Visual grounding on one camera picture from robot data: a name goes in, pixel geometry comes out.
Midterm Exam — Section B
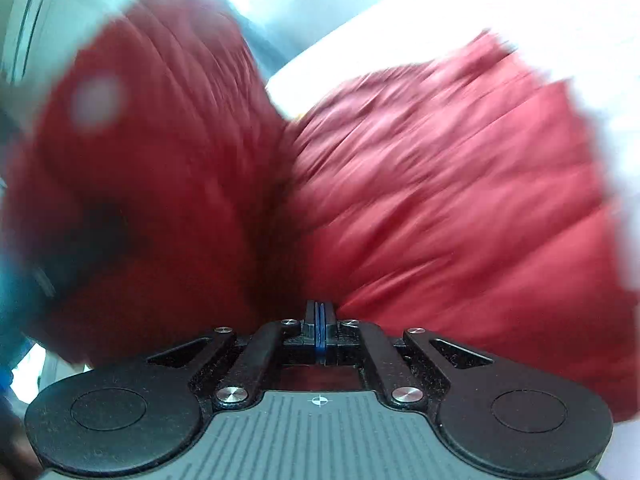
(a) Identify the floral white bed sheet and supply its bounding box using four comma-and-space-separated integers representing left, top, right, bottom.
264, 0, 640, 480

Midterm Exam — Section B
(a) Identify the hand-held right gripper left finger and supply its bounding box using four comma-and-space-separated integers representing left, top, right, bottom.
145, 300, 320, 410

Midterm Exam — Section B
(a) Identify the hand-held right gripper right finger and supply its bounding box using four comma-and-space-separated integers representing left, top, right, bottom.
321, 300, 496, 410

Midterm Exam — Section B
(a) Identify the red puffer jacket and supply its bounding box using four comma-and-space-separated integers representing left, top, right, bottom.
0, 0, 640, 424

